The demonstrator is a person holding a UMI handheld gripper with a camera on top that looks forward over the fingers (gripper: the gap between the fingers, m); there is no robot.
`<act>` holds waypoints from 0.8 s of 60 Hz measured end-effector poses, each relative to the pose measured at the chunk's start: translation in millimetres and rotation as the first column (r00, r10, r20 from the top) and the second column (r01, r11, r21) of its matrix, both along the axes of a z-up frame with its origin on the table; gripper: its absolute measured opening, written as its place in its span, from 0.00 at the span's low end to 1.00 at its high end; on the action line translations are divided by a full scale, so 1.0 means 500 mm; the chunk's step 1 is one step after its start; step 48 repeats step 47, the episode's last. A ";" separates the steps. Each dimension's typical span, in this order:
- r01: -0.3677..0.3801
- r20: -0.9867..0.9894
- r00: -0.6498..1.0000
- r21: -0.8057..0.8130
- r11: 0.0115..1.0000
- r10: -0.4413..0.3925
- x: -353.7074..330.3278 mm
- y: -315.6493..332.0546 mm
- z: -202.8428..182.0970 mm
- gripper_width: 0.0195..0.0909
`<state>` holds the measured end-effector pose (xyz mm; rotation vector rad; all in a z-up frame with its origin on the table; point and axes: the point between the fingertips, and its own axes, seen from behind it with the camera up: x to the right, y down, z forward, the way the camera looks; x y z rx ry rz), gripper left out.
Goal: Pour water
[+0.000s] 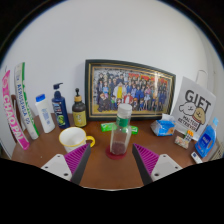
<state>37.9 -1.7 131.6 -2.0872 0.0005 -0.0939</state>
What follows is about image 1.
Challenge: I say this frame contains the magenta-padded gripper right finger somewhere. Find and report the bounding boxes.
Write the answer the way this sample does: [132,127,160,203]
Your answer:
[132,143,184,186]

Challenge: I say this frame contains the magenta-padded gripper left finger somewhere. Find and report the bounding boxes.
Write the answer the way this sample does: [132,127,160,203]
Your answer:
[40,143,92,186]

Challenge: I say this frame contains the clear green-labelled plastic bottle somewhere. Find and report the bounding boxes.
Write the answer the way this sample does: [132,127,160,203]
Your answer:
[109,103,133,156]

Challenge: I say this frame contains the white mug with yellow rim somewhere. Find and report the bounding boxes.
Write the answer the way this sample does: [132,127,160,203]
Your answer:
[58,126,96,154]

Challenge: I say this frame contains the blue tissue pack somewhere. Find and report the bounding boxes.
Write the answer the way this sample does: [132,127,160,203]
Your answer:
[150,113,177,137]

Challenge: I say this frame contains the small snack packets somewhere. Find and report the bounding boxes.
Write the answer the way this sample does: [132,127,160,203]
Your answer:
[174,129,195,150]

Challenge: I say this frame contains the brown pump bottle yellow label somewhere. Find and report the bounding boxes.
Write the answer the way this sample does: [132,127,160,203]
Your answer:
[71,87,88,128]

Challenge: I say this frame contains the dark blue pump bottle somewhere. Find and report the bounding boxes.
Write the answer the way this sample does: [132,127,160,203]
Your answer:
[51,82,71,130]

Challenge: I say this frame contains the white lotion bottle blue cap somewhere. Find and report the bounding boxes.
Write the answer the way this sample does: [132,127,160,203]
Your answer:
[34,93,56,134]

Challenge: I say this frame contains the blue detergent bottle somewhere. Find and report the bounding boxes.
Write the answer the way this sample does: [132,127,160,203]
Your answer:
[194,116,220,159]

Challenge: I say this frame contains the framed group photo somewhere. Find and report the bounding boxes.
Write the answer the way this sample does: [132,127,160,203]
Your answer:
[84,59,177,122]

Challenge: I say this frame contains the white and blue shuttlecock tube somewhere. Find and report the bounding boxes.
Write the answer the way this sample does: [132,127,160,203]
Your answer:
[13,62,40,140]

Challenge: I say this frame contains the pink shuttlecock tube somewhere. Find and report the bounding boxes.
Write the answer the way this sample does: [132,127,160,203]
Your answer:
[1,69,31,151]

